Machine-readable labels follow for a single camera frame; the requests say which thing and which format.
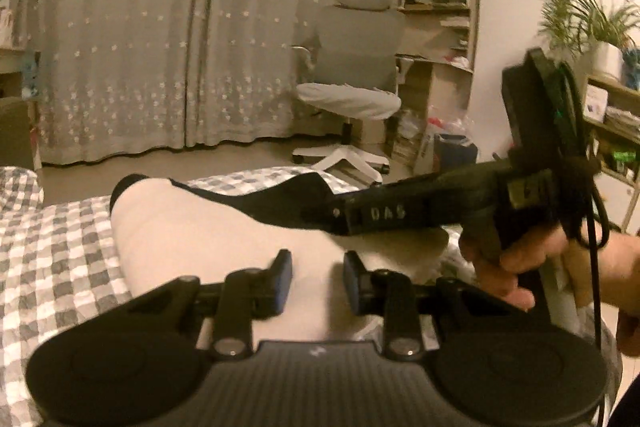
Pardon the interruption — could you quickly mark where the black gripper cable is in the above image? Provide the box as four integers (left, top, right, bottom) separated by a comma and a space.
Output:
550, 62, 613, 353

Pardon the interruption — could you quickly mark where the blue bin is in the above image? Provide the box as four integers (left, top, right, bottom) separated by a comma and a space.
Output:
434, 133, 480, 175

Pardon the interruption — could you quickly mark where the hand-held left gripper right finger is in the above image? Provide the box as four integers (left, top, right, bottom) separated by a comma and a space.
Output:
344, 251, 506, 362

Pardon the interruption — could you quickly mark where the white plastic bag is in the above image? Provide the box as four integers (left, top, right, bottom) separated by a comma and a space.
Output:
422, 104, 473, 142

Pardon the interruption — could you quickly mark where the grey checkered bedsheet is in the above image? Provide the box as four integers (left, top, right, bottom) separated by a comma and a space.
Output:
0, 166, 451, 427

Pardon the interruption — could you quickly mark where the person's right hand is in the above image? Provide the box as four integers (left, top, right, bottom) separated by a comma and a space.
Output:
459, 224, 573, 312

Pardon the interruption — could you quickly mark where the person's right forearm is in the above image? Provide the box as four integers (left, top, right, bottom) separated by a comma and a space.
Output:
560, 229, 640, 358

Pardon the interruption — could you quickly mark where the dark olive bed frame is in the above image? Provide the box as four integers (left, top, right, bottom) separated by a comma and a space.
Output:
0, 96, 36, 172

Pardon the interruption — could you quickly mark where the potted green plant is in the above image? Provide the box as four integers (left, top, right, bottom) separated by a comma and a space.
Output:
540, 0, 640, 80

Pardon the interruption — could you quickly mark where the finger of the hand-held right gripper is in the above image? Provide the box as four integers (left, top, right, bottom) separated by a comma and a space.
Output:
320, 194, 353, 238

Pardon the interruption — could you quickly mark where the wooden storage shelf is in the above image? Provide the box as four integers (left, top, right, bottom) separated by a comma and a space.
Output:
577, 72, 640, 233

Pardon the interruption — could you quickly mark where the grey star-patterned curtain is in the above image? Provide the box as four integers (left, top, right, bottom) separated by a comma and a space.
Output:
10, 0, 401, 168

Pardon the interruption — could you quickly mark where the wooden desk shelf unit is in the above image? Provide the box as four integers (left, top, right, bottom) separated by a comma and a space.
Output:
397, 0, 478, 168

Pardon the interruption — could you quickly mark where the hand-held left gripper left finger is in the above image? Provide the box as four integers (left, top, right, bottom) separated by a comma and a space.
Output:
127, 249, 293, 361

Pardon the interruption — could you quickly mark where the white chair seat cushion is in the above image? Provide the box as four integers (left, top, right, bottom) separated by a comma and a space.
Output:
295, 82, 402, 122

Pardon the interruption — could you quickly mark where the white office chair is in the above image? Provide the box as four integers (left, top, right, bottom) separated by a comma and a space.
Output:
290, 0, 408, 185

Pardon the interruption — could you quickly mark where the white shirt with black trim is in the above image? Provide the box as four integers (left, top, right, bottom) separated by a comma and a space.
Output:
109, 172, 451, 343

